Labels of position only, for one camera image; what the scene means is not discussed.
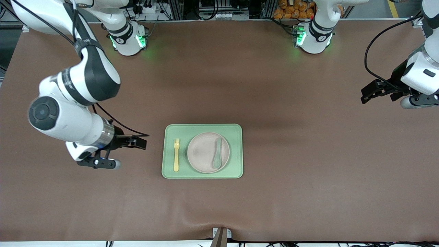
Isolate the aluminium frame profile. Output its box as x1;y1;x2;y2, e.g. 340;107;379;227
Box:
412;14;429;28
262;0;276;19
170;0;184;20
0;0;32;33

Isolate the light green rectangular tray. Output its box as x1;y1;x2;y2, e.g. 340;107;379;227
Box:
162;123;244;179

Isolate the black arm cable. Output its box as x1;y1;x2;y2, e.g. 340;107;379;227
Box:
364;14;424;91
10;0;150;137

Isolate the round beige speckled plate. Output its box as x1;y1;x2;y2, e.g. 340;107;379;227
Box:
187;132;230;174

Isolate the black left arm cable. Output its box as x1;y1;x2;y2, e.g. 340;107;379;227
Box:
364;14;424;91

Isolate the white power strip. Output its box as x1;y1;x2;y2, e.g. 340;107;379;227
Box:
135;3;163;15

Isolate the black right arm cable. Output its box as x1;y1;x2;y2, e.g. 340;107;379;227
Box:
10;0;150;137

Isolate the sage green plastic spoon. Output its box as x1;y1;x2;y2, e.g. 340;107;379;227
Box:
212;138;223;169

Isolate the brown table cover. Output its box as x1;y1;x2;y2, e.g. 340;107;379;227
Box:
0;19;439;242

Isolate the orange packaged snacks pile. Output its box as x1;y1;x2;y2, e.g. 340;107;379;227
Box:
273;0;315;19

